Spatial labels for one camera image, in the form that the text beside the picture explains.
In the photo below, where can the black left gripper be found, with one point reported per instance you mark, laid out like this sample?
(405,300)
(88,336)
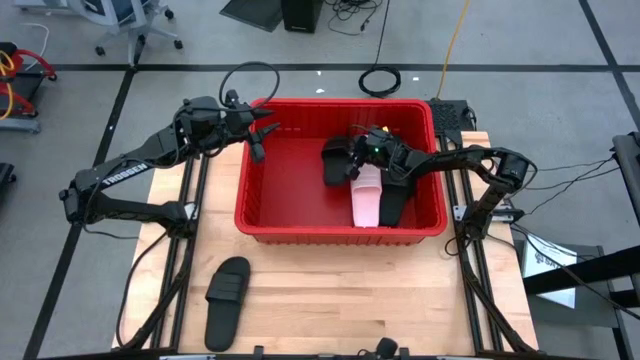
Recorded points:
(237,125)

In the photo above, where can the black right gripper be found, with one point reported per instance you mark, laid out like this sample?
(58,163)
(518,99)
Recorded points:
(382,152)

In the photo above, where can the black slide sandal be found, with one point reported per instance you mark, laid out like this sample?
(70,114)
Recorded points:
(225,320)
(395,205)
(334,165)

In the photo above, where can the pale pink slide sandal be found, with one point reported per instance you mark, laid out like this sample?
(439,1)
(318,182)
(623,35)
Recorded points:
(366,205)

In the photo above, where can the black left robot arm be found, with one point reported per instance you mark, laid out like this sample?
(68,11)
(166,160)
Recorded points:
(125,172)

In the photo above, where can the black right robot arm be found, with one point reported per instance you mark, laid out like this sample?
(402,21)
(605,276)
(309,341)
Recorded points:
(450,159)

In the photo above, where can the red plastic bin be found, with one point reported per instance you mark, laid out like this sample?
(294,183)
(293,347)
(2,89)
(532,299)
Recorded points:
(290,190)

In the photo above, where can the black perforated box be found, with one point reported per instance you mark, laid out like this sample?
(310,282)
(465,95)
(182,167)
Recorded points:
(445,115)

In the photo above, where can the black floor mat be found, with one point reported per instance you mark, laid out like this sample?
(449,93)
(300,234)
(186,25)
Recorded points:
(255,12)

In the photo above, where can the black computer tower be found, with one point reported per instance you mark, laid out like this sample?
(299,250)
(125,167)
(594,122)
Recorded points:
(301,15)

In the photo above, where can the office chair base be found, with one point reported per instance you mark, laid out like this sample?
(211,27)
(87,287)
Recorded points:
(135,30)

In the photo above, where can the small black round object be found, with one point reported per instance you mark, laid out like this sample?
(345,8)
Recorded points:
(386,347)

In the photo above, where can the white printed paper sheet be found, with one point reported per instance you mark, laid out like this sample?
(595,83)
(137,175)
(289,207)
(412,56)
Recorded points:
(542,260)

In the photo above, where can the red and black cart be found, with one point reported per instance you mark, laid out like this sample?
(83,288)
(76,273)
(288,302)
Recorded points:
(15,80)

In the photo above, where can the thick black beam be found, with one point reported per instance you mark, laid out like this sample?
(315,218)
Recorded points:
(600,267)

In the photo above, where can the dark grey side stand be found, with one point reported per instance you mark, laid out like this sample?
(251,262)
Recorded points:
(590,312)

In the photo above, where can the black aluminium rig frame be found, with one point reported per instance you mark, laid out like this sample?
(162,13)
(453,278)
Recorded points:
(449,140)

